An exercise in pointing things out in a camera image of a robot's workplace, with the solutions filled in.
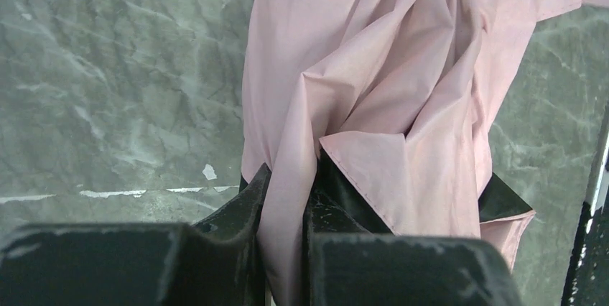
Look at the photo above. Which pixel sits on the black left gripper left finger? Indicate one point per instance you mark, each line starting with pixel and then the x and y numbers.
pixel 213 262

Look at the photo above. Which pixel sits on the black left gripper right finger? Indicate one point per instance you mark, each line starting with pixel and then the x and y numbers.
pixel 349 257

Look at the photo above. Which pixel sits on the pink and black folding umbrella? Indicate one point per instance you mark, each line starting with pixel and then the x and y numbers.
pixel 400 95

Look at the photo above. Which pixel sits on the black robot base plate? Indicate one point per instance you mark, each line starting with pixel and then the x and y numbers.
pixel 586 282

